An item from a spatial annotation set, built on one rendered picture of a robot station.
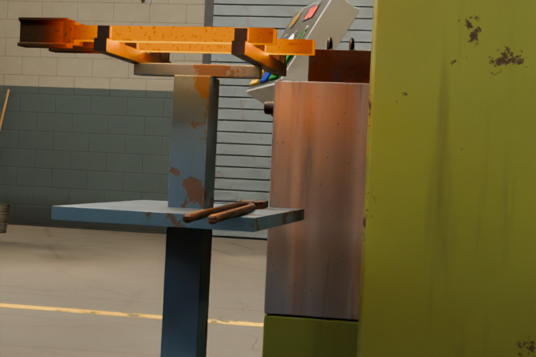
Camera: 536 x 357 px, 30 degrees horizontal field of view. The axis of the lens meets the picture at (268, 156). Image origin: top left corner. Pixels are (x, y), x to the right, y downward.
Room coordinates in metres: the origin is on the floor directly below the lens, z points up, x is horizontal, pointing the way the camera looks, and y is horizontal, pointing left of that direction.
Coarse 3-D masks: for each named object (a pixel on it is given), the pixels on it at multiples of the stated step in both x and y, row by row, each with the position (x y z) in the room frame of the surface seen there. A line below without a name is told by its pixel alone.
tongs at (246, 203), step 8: (240, 200) 1.70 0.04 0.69; (248, 200) 1.72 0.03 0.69; (264, 200) 1.76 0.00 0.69; (216, 208) 1.38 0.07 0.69; (224, 208) 1.45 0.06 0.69; (232, 208) 1.53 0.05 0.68; (240, 208) 1.41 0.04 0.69; (248, 208) 1.49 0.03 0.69; (256, 208) 1.66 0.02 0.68; (184, 216) 1.17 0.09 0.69; (192, 216) 1.18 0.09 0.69; (200, 216) 1.24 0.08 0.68; (208, 216) 1.31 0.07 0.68; (216, 216) 1.18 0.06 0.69; (224, 216) 1.23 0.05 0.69; (232, 216) 1.31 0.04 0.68
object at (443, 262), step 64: (384, 0) 1.61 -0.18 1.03; (448, 0) 1.59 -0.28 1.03; (512, 0) 1.57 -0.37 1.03; (384, 64) 1.61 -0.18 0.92; (448, 64) 1.59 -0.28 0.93; (512, 64) 1.57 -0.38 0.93; (384, 128) 1.61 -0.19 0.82; (448, 128) 1.59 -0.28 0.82; (512, 128) 1.57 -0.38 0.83; (384, 192) 1.60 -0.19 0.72; (448, 192) 1.59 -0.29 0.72; (512, 192) 1.57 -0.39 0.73; (384, 256) 1.60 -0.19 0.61; (448, 256) 1.59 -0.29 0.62; (512, 256) 1.57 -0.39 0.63; (384, 320) 1.60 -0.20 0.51; (448, 320) 1.59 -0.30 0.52; (512, 320) 1.57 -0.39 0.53
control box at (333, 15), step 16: (320, 0) 2.65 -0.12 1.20; (336, 0) 2.54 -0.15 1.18; (304, 16) 2.71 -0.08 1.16; (320, 16) 2.53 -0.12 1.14; (336, 16) 2.54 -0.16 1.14; (352, 16) 2.55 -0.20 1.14; (288, 32) 2.78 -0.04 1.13; (320, 32) 2.53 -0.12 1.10; (336, 32) 2.54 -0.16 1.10; (320, 48) 2.53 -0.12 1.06; (336, 48) 2.54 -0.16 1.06; (288, 64) 2.52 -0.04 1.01; (304, 64) 2.52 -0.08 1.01; (272, 80) 2.58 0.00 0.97; (304, 80) 2.52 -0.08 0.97; (256, 96) 2.80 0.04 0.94; (272, 96) 2.68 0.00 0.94
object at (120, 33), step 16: (32, 32) 1.54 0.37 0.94; (48, 32) 1.53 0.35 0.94; (64, 32) 1.51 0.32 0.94; (80, 32) 1.51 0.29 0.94; (96, 32) 1.50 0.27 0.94; (112, 32) 1.50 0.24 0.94; (128, 32) 1.49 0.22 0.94; (144, 32) 1.49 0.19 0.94; (160, 32) 1.48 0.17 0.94; (176, 32) 1.47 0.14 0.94; (192, 32) 1.47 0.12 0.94; (208, 32) 1.46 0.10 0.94; (224, 32) 1.46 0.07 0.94; (256, 32) 1.45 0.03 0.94; (272, 32) 1.44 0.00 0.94; (64, 48) 1.54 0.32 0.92
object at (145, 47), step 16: (80, 48) 1.64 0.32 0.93; (144, 48) 1.61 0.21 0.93; (160, 48) 1.61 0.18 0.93; (176, 48) 1.60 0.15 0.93; (192, 48) 1.59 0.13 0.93; (208, 48) 1.59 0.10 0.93; (224, 48) 1.58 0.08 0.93; (272, 48) 1.56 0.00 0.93; (288, 48) 1.56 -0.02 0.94; (304, 48) 1.55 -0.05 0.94
